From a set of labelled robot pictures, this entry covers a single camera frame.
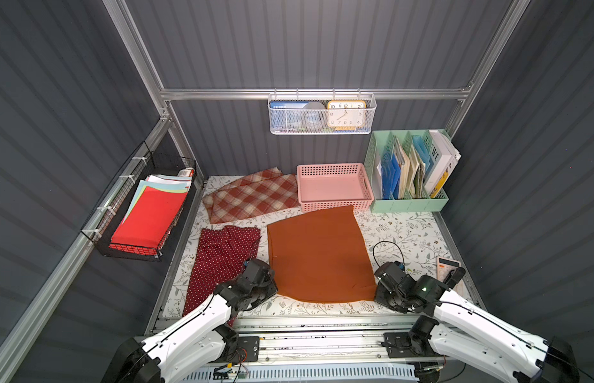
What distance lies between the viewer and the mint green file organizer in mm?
981

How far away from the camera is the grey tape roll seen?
877 millimetres

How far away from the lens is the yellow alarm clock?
2.93ft
